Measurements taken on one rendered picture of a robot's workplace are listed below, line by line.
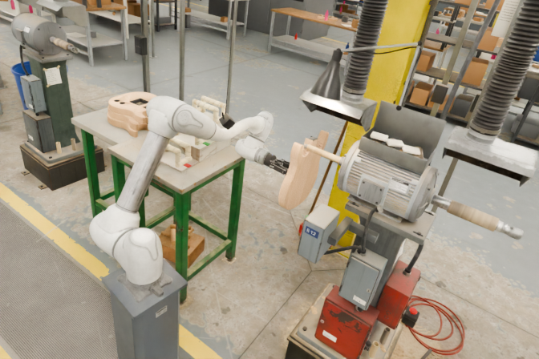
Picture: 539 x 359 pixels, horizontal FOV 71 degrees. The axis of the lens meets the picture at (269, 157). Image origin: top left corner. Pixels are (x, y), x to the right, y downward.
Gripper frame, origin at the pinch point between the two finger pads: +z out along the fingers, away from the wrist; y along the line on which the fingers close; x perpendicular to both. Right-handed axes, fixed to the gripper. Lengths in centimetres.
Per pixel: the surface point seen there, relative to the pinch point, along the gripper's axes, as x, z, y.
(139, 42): 28, -178, -38
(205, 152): -9, -57, 9
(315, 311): -76, 33, -3
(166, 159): -16, -71, 26
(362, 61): 66, 20, 12
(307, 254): -16, 31, 38
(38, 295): -119, -116, 73
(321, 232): -2, 34, 40
